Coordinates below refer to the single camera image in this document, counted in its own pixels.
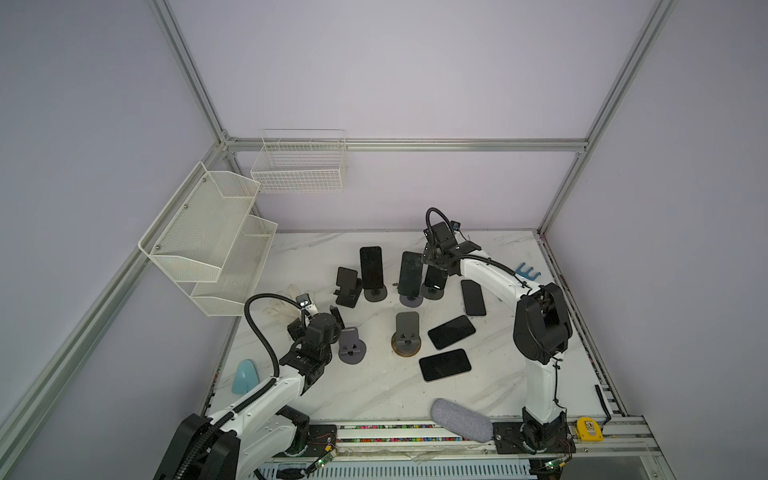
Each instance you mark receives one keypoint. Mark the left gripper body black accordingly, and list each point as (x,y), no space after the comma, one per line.
(327,355)

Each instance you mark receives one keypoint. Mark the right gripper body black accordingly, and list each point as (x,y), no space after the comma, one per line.
(428,258)

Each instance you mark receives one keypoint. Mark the black phone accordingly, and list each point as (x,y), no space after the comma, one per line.
(435,279)
(444,365)
(372,267)
(410,275)
(451,332)
(473,299)

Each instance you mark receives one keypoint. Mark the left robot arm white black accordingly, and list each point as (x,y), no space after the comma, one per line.
(233,442)

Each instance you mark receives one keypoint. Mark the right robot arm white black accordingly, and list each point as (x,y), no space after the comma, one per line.
(541,329)

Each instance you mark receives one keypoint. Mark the black stand back left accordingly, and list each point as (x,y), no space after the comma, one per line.
(348,287)

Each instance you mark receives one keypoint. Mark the grey stand front left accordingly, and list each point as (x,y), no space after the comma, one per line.
(352,349)

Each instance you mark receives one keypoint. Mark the grey stand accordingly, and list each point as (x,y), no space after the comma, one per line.
(430,293)
(352,349)
(411,301)
(376,294)

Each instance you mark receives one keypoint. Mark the grey stand back right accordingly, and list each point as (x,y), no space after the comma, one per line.
(430,293)

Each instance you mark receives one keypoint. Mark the brown base stand front right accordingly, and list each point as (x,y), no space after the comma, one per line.
(406,340)

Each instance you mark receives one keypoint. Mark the light blue trowel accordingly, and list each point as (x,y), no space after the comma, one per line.
(246,378)

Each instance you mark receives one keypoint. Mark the white mesh shelf lower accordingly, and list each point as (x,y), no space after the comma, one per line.
(241,271)

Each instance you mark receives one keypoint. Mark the white mesh shelf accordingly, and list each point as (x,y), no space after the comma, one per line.
(241,271)
(193,236)

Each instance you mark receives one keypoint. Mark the grey oval pouch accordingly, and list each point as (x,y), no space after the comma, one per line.
(461,421)

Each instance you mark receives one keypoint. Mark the white mesh shelf upper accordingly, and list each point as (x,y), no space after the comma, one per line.
(193,236)

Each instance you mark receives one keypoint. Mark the yellow tape measure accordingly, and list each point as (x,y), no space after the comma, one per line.
(588,430)

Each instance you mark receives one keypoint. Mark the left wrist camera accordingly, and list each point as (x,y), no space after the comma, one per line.
(307,306)

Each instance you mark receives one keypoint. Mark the blue rake yellow handle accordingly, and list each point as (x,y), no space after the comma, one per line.
(528,273)

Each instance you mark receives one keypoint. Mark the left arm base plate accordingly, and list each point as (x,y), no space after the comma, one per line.
(312,440)

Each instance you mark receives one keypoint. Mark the white wire basket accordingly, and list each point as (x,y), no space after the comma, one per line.
(293,161)

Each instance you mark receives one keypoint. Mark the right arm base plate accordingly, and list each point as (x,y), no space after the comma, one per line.
(510,437)

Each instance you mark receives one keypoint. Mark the aluminium front rail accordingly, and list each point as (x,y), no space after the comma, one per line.
(421,441)

